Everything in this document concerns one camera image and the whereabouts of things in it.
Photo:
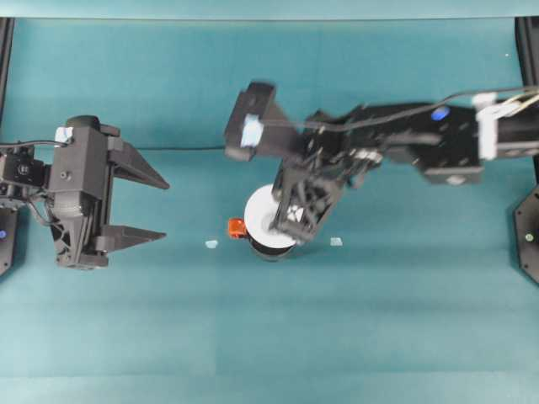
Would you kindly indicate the white paper cup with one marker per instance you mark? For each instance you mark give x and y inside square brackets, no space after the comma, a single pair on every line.
[259,214]

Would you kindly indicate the small white paper scrap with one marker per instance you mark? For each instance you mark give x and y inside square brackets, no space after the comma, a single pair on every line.
[211,243]
[335,241]

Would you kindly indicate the blue-green table cloth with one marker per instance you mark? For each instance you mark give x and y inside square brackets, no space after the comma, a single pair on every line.
[269,336]

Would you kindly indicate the pale grey-green backdrop cloth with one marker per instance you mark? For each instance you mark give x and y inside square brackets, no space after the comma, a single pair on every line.
[269,8]

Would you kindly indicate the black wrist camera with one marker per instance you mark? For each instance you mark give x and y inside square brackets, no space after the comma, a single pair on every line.
[252,122]
[80,168]

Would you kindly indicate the black frame post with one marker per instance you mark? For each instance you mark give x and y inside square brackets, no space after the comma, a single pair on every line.
[4,63]
[528,50]

